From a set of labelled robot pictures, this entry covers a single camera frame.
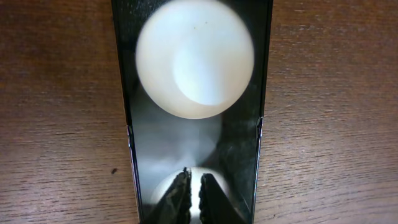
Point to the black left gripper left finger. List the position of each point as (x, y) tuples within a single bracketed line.
[(174, 206)]

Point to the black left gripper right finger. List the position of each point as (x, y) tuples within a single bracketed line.
[(215, 207)]

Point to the black smartphone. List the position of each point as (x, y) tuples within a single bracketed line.
[(194, 80)]

